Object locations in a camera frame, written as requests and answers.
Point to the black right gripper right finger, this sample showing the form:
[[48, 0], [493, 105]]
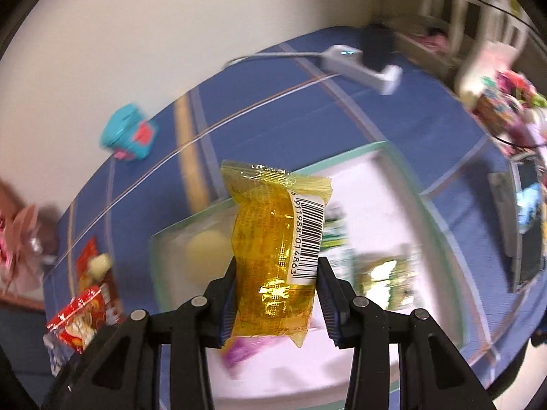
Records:
[[432, 372]]

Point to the pink fruit snack packet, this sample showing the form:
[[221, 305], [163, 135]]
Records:
[[238, 350]]

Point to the pink flower bouquet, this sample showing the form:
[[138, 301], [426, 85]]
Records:
[[28, 244]]

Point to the black power adapter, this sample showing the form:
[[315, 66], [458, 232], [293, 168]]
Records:
[[377, 45]]

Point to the blue plaid tablecloth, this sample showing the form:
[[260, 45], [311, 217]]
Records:
[[287, 113]]

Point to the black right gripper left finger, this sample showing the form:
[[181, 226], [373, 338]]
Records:
[[120, 369]]

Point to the red patterned snack packet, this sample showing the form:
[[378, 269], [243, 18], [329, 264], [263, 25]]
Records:
[[113, 306]]

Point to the yellow translucent snack packet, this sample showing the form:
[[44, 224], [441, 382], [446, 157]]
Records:
[[276, 241]]

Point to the smartphone on stand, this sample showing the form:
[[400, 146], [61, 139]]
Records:
[[519, 199]]

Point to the teal toy box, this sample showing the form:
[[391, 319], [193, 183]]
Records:
[[129, 134]]

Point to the colourful toy pile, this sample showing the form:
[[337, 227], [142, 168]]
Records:
[[505, 103]]

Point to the red white snack packet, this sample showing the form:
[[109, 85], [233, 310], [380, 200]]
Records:
[[77, 323]]

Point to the white power strip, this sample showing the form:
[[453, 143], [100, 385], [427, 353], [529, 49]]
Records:
[[347, 62]]

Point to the white tray with green rim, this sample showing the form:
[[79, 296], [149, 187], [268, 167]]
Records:
[[401, 261]]

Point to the green white snack packet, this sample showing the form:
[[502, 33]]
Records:
[[335, 244]]

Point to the white shelf unit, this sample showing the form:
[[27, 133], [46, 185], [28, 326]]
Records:
[[458, 40]]

